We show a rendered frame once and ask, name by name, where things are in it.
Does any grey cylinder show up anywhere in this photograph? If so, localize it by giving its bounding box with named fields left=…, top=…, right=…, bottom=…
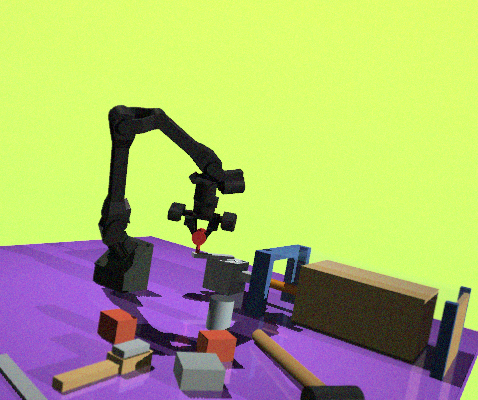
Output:
left=205, top=294, right=235, bottom=332

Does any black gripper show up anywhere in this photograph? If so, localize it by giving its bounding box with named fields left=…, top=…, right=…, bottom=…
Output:
left=167, top=195, right=237, bottom=240

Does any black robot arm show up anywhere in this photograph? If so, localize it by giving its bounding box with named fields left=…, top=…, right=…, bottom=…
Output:
left=98, top=105, right=246, bottom=261

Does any black-headed mallet with wooden handle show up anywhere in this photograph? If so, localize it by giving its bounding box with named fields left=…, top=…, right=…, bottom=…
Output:
left=252, top=329, right=365, bottom=400

